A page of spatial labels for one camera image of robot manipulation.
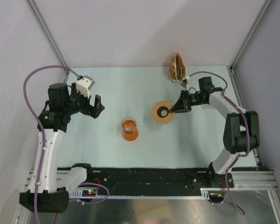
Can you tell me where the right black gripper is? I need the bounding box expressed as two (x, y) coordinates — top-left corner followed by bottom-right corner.
(170, 90), (206, 114)

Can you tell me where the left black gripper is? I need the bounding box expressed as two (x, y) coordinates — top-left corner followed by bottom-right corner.
(64, 83), (104, 118)

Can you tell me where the glass flask with orange liquid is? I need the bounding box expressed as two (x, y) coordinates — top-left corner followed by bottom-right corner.
(121, 117), (139, 141)

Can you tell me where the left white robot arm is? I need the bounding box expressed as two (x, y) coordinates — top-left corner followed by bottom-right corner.
(19, 78), (105, 214)

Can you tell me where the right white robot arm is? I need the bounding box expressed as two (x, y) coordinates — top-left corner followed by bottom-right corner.
(169, 77), (260, 188)

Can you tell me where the orange coffee filter package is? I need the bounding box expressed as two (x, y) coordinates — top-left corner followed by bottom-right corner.
(169, 53), (186, 82)

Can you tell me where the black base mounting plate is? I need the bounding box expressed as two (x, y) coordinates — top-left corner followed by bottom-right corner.
(81, 168), (234, 197)

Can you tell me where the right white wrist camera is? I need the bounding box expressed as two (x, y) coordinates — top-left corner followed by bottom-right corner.
(181, 76), (191, 90)

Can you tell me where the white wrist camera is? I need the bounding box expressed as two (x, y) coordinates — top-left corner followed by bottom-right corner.
(76, 76), (95, 99)
(181, 76), (191, 90)

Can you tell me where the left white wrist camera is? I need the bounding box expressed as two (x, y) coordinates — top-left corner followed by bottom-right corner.
(76, 76), (95, 99)

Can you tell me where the grey slotted cable duct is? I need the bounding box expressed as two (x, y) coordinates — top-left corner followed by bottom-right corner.
(70, 188), (226, 201)

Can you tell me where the left aluminium frame post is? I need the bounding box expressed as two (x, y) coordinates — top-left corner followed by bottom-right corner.
(25, 0), (70, 73)

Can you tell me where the aluminium frame post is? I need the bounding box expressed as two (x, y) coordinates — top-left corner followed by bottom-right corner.
(25, 0), (70, 73)
(230, 0), (275, 74)

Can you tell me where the aluminium front rail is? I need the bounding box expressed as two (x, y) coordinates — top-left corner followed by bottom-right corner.
(25, 170), (277, 190)

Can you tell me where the right aluminium frame post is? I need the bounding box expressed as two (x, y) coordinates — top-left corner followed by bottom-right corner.
(230, 0), (275, 74)

